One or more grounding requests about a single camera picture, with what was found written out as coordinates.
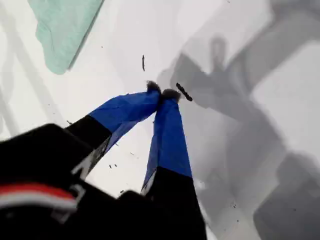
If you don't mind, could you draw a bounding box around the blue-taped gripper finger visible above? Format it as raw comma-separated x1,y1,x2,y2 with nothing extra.
65,80,162,181
141,88,208,240

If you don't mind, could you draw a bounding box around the pale green T-shirt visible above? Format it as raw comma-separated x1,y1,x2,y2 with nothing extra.
26,0,106,75

